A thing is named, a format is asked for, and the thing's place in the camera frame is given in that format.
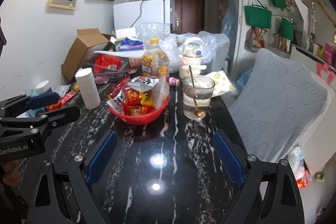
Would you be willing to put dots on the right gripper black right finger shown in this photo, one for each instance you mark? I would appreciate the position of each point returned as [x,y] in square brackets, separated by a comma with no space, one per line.
[268,192]

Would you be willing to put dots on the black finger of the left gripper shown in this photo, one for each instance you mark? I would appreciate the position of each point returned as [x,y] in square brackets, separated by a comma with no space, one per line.
[18,105]
[52,119]

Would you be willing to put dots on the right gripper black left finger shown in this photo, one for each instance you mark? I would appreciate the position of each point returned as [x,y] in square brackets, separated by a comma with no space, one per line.
[56,191]

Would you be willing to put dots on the white black snack packet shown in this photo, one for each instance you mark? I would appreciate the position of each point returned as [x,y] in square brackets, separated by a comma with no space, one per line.
[117,103]
[142,84]

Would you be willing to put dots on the dark red snack bag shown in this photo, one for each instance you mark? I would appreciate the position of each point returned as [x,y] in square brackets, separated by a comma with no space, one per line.
[120,85]

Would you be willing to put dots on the yellow black snack bag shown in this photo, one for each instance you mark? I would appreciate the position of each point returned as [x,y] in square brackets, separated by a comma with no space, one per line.
[146,98]

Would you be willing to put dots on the clear zip plastic bag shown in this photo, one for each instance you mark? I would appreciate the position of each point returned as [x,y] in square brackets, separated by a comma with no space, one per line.
[160,92]

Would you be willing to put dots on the red gold snack packet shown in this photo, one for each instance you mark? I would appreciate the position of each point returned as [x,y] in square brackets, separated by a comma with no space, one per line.
[132,97]
[138,110]

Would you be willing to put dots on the person left hand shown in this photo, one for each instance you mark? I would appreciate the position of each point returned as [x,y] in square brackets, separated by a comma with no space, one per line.
[12,175]

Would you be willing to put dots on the red snack packets pile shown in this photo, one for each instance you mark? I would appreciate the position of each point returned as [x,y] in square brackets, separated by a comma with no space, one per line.
[63,101]

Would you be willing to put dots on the white lid blue jar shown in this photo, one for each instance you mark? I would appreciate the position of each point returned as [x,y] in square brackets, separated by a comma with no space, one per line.
[43,87]

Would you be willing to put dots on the white paper towel roll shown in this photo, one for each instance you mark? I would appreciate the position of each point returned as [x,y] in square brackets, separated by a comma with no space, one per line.
[88,88]

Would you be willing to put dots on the clear plastic tray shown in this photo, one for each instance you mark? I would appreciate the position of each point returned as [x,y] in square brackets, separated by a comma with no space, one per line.
[106,74]

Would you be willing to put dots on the red bag in tray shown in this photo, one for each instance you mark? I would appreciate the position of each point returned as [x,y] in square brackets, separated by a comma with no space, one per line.
[106,62]

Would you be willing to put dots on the red plastic basket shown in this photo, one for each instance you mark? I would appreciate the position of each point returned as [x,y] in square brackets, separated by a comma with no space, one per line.
[141,120]

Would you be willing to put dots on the brown cardboard box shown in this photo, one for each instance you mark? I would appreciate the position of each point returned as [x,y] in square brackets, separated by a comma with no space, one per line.
[82,50]

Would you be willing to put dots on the grey leaf pattern chair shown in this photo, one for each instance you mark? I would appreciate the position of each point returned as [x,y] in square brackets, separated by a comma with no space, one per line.
[278,103]

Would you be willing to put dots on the pink white printed tube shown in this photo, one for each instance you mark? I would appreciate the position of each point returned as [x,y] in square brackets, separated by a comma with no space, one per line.
[135,62]

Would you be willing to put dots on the blue tissue pack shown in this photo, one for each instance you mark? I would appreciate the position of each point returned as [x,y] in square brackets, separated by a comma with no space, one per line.
[130,44]

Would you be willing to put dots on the white foam board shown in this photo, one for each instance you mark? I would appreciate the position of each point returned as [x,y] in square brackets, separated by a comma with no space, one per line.
[125,54]

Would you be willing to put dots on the smiley face paper bag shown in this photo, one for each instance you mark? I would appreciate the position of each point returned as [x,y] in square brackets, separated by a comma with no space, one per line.
[222,83]

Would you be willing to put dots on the iced tea bottle yellow cap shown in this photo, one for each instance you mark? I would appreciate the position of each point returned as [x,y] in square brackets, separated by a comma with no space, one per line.
[155,62]

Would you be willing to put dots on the glass cup with tea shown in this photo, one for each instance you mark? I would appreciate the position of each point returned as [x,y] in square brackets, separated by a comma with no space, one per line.
[204,87]

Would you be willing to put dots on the white mini fridge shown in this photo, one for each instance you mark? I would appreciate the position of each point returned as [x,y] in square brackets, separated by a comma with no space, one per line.
[134,14]

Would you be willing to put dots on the cream cartoon water bottle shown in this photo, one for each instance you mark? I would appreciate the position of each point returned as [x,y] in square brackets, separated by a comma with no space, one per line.
[191,57]

